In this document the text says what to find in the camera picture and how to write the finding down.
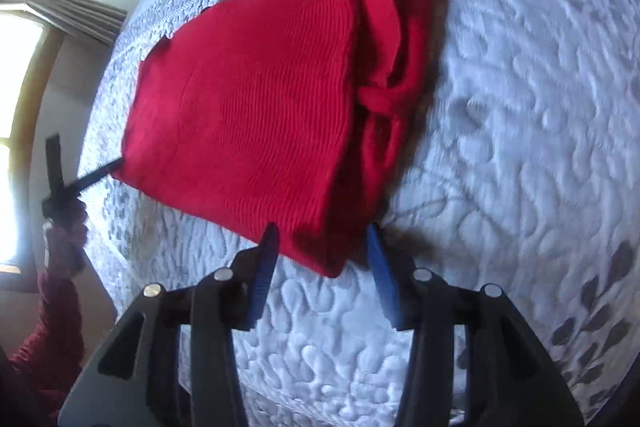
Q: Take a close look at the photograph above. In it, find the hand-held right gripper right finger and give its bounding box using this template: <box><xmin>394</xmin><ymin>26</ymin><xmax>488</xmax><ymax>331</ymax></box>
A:
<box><xmin>365</xmin><ymin>223</ymin><xmax>586</xmax><ymax>427</ymax></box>

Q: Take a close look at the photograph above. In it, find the grey curtain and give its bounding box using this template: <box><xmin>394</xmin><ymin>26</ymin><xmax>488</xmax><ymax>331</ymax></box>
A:
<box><xmin>0</xmin><ymin>0</ymin><xmax>129</xmax><ymax>48</ymax></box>

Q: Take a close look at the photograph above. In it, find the person's left forearm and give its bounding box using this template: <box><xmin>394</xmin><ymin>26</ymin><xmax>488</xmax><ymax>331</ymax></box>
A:
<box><xmin>0</xmin><ymin>267</ymin><xmax>87</xmax><ymax>427</ymax></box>

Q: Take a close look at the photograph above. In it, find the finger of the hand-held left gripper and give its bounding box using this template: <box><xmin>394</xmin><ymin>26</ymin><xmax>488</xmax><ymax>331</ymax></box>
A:
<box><xmin>72</xmin><ymin>157</ymin><xmax>126</xmax><ymax>192</ymax></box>
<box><xmin>45</xmin><ymin>133</ymin><xmax>65</xmax><ymax>190</ymax></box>

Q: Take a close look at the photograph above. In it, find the grey leaf-print quilt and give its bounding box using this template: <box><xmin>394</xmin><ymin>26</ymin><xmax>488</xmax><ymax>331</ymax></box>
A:
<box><xmin>77</xmin><ymin>0</ymin><xmax>640</xmax><ymax>427</ymax></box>

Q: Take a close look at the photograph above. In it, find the red knitted sweater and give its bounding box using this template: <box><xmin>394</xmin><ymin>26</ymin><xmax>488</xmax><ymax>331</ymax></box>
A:
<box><xmin>112</xmin><ymin>0</ymin><xmax>438</xmax><ymax>279</ymax></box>

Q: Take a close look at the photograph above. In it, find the window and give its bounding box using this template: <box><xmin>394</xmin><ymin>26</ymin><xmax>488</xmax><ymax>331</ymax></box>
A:
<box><xmin>0</xmin><ymin>9</ymin><xmax>63</xmax><ymax>280</ymax></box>

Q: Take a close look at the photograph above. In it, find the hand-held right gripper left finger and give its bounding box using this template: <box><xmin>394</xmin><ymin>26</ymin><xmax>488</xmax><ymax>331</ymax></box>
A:
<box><xmin>57</xmin><ymin>222</ymin><xmax>281</xmax><ymax>427</ymax></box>

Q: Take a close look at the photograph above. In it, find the person's left hand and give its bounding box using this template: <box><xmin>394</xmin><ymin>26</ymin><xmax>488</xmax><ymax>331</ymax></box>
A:
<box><xmin>42</xmin><ymin>206</ymin><xmax>90</xmax><ymax>279</ymax></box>

